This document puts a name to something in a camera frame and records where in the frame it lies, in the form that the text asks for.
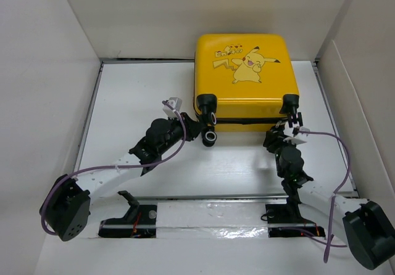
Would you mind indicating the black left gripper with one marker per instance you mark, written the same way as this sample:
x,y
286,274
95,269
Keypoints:
x,y
192,127

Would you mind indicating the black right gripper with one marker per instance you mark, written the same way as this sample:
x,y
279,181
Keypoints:
x,y
278,137

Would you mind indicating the yellow hard-shell suitcase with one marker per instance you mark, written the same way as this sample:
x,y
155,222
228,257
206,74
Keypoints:
x,y
244,82

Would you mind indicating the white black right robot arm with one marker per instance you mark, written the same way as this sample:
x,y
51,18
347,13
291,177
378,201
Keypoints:
x,y
360,223

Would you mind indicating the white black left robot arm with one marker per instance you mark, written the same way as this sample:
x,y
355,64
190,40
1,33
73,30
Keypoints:
x,y
74,200

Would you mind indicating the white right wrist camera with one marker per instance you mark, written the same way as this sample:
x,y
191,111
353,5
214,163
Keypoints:
x,y
298,136

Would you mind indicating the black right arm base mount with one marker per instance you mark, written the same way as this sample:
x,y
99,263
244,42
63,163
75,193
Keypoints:
x,y
285,221

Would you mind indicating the aluminium mounting rail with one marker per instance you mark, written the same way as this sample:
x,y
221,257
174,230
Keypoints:
x,y
192,214

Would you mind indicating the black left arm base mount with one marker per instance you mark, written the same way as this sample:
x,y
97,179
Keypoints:
x,y
139,221

